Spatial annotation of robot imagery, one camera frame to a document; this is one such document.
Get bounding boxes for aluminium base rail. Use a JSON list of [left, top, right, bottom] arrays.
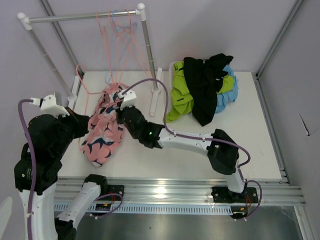
[[53, 176, 307, 207]]

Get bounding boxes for metal clothes rack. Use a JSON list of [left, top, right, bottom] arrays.
[[17, 0, 162, 102]]

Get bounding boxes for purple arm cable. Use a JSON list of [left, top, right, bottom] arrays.
[[17, 99, 124, 240], [122, 77, 263, 221]]

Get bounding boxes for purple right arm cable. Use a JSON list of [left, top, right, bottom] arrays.
[[122, 77, 263, 221]]

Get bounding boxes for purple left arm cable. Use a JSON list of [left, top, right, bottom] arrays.
[[17, 99, 124, 240]]

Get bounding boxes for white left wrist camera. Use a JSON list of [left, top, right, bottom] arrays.
[[30, 94, 70, 118]]

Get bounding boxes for pink patterned shorts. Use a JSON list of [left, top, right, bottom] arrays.
[[78, 83, 128, 167]]

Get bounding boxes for black shorts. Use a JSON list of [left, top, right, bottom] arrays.
[[183, 53, 234, 127]]

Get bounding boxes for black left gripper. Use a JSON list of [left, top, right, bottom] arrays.
[[52, 104, 90, 156]]

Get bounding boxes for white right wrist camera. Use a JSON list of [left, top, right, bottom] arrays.
[[117, 89, 137, 111]]

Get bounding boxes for light blue shorts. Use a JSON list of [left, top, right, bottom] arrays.
[[215, 64, 238, 114]]

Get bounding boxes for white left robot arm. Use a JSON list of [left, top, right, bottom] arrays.
[[14, 109, 109, 240]]

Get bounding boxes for blue wire hanger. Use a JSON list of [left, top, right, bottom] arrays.
[[102, 10, 137, 84]]

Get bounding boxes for lime green shorts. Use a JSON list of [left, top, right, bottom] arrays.
[[165, 60, 235, 124]]

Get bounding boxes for white slotted cable duct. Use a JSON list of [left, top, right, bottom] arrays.
[[54, 201, 233, 216]]

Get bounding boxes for white plastic basket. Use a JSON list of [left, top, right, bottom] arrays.
[[168, 61, 175, 90]]

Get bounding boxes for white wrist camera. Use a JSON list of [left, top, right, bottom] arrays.
[[30, 94, 70, 118], [117, 89, 137, 111]]

